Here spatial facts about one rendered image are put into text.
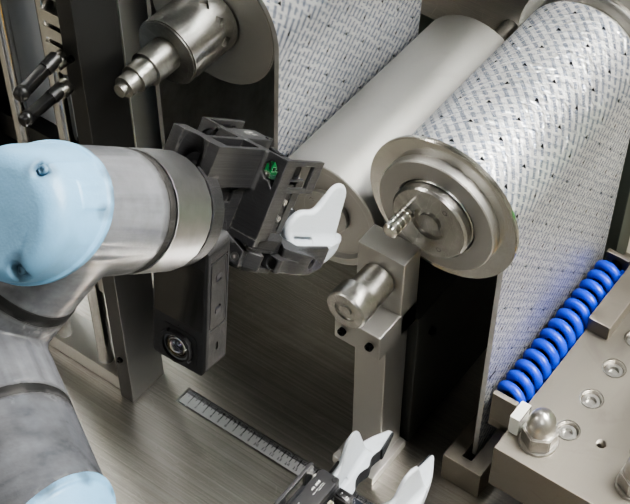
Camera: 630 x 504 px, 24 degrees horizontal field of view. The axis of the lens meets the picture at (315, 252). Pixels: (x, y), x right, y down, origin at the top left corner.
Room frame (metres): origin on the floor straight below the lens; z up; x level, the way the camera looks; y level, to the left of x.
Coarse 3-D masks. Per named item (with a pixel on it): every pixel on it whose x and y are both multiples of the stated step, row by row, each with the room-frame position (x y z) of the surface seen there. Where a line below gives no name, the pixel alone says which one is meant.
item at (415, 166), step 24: (408, 168) 0.86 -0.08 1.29; (432, 168) 0.84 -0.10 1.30; (456, 168) 0.84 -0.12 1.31; (384, 192) 0.87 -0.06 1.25; (456, 192) 0.83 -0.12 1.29; (480, 192) 0.83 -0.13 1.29; (480, 216) 0.82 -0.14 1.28; (408, 240) 0.86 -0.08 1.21; (480, 240) 0.81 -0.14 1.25; (456, 264) 0.83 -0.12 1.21; (480, 264) 0.81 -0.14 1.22
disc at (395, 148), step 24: (384, 144) 0.89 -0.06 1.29; (408, 144) 0.87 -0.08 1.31; (432, 144) 0.86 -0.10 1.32; (384, 168) 0.88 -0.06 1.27; (480, 168) 0.83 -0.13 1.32; (384, 216) 0.88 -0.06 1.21; (504, 216) 0.81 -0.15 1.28; (504, 240) 0.81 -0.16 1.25; (432, 264) 0.85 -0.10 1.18; (504, 264) 0.81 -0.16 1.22
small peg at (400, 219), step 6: (402, 210) 0.84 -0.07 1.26; (408, 210) 0.84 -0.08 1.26; (396, 216) 0.84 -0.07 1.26; (402, 216) 0.83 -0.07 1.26; (408, 216) 0.84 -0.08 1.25; (390, 222) 0.83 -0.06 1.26; (396, 222) 0.83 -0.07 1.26; (402, 222) 0.83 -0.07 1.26; (408, 222) 0.83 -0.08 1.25; (384, 228) 0.83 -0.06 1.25; (390, 228) 0.82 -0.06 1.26; (396, 228) 0.82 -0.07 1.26; (402, 228) 0.83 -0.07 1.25; (390, 234) 0.82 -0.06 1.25; (396, 234) 0.82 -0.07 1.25
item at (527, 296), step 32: (608, 160) 0.97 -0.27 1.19; (576, 192) 0.92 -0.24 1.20; (608, 192) 0.99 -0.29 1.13; (576, 224) 0.93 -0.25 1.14; (608, 224) 1.00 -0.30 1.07; (544, 256) 0.88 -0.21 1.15; (576, 256) 0.95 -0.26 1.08; (512, 288) 0.83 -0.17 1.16; (544, 288) 0.89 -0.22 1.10; (512, 320) 0.84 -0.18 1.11; (544, 320) 0.90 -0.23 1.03; (512, 352) 0.85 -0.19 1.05
